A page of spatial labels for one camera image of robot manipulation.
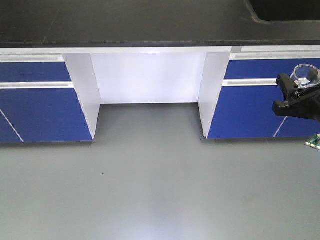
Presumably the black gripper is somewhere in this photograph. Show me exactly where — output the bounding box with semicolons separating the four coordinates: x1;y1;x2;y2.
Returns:
272;68;320;120

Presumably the small clear glass beaker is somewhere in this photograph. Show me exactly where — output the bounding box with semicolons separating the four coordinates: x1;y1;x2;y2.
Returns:
290;64;320;89

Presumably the green circuit board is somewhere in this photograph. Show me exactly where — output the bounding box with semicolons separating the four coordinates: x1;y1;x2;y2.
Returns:
304;133;320;150

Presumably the black lab sink basin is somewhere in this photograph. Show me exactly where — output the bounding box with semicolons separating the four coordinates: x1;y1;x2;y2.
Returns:
244;0;320;24

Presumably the blue cabinet left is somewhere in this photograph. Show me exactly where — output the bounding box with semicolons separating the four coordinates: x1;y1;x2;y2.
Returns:
0;48;101;143

